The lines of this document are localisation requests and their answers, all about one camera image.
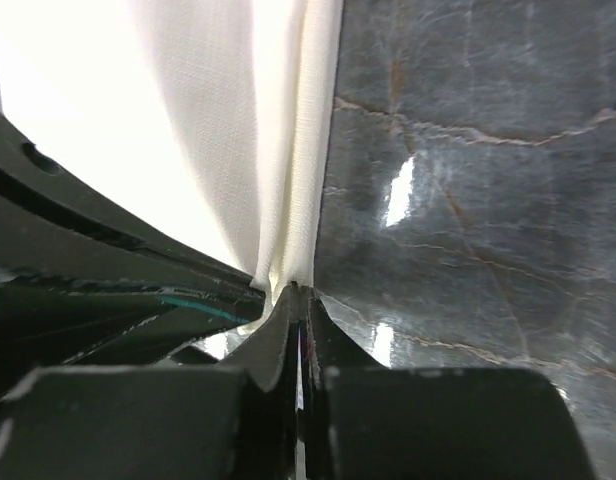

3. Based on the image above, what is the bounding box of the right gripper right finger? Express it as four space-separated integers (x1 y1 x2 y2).
302 288 386 479

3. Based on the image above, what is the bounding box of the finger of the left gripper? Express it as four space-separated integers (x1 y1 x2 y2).
0 113 265 390

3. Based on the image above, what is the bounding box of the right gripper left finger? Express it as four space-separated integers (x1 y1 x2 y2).
221 283 300 479

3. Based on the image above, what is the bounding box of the white cloth napkin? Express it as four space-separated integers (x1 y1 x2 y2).
0 0 344 336

